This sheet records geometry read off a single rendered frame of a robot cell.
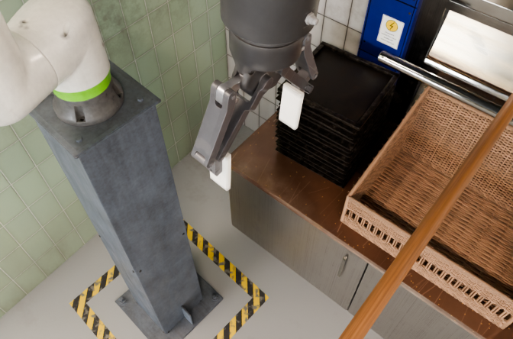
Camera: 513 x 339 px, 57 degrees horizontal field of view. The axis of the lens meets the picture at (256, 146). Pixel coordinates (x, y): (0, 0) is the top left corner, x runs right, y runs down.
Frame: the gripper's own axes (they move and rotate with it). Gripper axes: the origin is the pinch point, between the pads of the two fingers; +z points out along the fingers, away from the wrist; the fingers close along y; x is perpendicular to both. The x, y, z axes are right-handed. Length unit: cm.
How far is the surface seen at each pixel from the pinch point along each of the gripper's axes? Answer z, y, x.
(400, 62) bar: 27, -60, -4
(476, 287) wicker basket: 73, -50, 41
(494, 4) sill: 25, -97, 3
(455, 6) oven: 31, -97, -7
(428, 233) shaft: 24.2, -21.4, 23.2
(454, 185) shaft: 23.6, -33.5, 22.0
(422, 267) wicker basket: 81, -50, 28
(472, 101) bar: 27, -60, 14
